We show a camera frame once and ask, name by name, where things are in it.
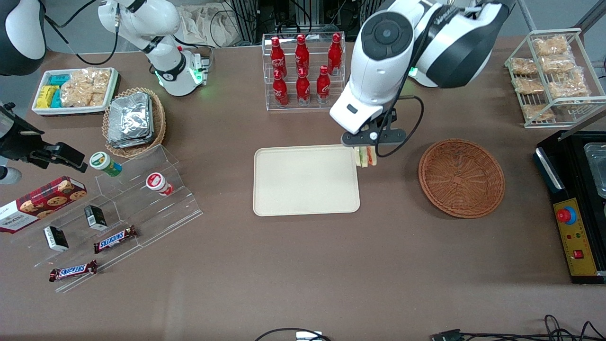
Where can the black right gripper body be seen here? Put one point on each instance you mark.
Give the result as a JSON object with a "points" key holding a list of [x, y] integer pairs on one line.
{"points": [[16, 140]]}

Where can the triangle sandwich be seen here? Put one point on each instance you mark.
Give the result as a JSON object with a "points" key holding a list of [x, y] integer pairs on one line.
{"points": [[366, 156]]}

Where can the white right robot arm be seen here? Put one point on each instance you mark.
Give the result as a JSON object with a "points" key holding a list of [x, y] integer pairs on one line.
{"points": [[156, 28]]}

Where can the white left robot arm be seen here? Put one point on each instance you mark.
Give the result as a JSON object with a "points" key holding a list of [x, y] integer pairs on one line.
{"points": [[450, 42]]}

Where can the white rectangular snack tray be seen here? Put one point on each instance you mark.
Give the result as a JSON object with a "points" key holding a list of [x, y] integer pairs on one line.
{"points": [[42, 111]]}

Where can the foil wrapped sandwich stack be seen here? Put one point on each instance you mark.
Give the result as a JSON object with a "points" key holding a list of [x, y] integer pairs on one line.
{"points": [[130, 121]]}

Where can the cream plastic tray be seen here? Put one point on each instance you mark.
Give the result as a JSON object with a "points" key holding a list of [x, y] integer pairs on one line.
{"points": [[305, 180]]}

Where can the wicker basket with foil packs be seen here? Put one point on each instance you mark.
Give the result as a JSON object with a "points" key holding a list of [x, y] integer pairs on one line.
{"points": [[158, 123]]}

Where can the empty brown wicker basket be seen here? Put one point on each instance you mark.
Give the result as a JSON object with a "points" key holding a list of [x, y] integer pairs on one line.
{"points": [[461, 179]]}

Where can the green yogurt cup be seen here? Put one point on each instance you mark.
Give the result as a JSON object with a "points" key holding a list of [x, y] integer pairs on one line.
{"points": [[102, 162]]}

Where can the red cola bottle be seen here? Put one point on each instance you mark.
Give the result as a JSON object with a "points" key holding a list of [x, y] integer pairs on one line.
{"points": [[280, 90], [323, 86], [303, 89], [302, 52], [277, 54], [334, 52]]}

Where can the clear acrylic bottle rack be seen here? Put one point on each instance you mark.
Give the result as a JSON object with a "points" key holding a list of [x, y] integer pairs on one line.
{"points": [[312, 106]]}

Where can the yellow snack packet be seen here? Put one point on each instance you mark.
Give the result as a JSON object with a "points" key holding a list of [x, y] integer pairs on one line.
{"points": [[46, 96]]}

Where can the red tartan cookie box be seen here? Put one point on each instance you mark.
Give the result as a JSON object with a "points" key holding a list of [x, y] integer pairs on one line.
{"points": [[42, 201]]}

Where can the teal snack packet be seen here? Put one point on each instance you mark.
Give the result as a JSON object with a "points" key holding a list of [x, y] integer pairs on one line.
{"points": [[59, 79], [56, 99]]}

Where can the small black carton box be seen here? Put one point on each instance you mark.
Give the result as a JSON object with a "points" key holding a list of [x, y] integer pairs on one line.
{"points": [[96, 218], [56, 238]]}

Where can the clear bag of crackers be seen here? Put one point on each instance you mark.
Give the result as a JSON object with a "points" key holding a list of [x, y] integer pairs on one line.
{"points": [[85, 87]]}

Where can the red lid yogurt cup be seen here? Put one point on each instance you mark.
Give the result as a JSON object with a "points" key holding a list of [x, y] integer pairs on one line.
{"points": [[157, 183]]}

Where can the Snickers chocolate bar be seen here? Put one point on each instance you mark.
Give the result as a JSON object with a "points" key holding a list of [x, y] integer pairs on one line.
{"points": [[73, 271], [115, 239]]}

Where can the clear acrylic stepped shelf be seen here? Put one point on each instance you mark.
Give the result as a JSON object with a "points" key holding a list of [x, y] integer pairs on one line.
{"points": [[151, 213]]}

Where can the crumpled translucent plastic bag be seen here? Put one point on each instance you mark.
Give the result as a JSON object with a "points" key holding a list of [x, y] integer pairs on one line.
{"points": [[208, 26]]}

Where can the clear bag of snacks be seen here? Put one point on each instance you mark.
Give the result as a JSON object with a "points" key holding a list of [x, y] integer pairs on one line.
{"points": [[537, 112], [557, 64], [523, 66], [529, 85], [568, 85], [551, 46]]}

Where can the black countertop appliance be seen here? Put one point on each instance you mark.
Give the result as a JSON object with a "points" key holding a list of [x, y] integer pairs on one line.
{"points": [[570, 161]]}

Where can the red emergency stop button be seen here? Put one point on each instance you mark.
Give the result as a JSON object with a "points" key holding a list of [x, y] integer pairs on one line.
{"points": [[566, 216]]}

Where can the yellow control panel box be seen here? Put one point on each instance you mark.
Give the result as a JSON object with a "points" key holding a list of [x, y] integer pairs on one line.
{"points": [[580, 241]]}

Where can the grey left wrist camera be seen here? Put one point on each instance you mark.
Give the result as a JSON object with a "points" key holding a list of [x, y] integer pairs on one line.
{"points": [[374, 137]]}

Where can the silver metal frame bar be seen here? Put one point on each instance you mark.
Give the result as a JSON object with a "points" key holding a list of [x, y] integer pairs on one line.
{"points": [[584, 124]]}

